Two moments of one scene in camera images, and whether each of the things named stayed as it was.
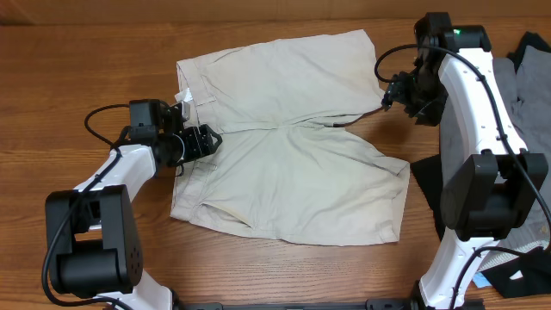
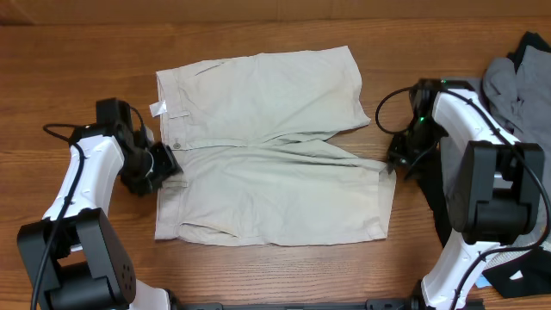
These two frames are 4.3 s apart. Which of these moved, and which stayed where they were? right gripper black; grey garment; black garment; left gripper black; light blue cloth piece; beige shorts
Moved: beige shorts; right gripper black; left gripper black
Stayed: grey garment; light blue cloth piece; black garment
